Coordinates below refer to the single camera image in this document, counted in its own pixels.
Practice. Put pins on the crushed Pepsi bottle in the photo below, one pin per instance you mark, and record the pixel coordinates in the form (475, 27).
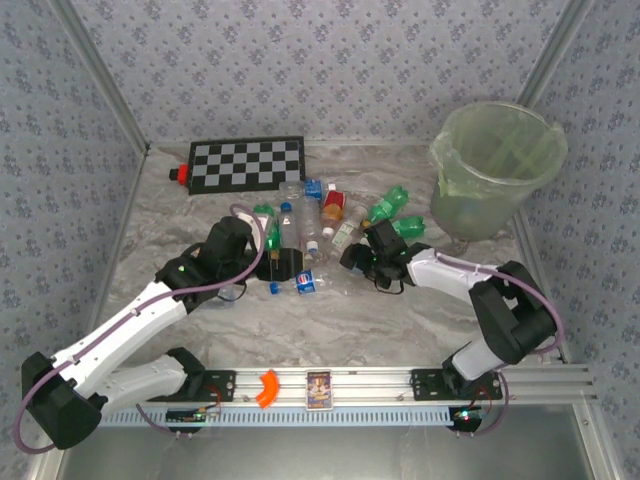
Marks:
(304, 281)

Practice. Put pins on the crushed clear plastic bottle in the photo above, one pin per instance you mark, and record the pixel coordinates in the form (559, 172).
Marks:
(345, 282)

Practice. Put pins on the crushed clear bottle white cap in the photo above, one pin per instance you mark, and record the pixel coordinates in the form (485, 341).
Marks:
(317, 257)

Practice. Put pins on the crushed green plastic bottle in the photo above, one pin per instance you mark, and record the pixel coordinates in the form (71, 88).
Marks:
(411, 227)
(390, 202)

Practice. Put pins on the small bottle white green label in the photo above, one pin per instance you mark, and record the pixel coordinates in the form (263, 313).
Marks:
(345, 232)

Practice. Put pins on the red orange juice bottle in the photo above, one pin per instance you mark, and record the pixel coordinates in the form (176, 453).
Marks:
(334, 200)

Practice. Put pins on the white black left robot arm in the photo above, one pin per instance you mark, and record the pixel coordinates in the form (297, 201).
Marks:
(125, 325)

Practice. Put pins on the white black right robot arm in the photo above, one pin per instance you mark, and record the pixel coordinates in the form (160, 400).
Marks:
(440, 270)

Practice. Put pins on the green translucent plastic bin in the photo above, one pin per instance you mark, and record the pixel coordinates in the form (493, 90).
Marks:
(475, 210)

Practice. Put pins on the green plastic bin liner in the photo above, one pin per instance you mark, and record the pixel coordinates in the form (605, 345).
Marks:
(450, 150)

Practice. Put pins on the clear bottle blue label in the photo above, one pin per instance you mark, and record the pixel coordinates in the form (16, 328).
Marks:
(312, 189)

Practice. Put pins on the black grey checkerboard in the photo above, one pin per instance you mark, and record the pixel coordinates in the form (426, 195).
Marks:
(250, 165)

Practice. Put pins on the red and black knob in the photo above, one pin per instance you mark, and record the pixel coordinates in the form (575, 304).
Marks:
(182, 173)

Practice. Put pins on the orange curved plastic piece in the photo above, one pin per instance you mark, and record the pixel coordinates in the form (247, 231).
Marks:
(270, 387)

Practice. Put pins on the small picture card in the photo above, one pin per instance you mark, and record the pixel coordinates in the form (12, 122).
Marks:
(320, 390)

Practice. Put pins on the circuit board with LED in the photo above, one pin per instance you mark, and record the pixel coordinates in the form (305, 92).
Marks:
(467, 416)
(185, 416)

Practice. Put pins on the grey metal sheet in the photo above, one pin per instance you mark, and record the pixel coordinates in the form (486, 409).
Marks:
(320, 455)

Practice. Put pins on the aluminium table edge rail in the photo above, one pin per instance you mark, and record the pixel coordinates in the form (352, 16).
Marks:
(117, 250)
(532, 240)

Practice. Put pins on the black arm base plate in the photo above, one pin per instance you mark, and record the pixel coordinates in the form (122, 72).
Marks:
(225, 385)
(425, 382)

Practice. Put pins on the aluminium mounting rail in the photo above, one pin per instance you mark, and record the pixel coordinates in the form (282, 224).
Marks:
(375, 382)

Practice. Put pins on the aluminium corner post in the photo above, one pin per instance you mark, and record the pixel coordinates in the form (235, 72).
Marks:
(554, 50)
(103, 75)

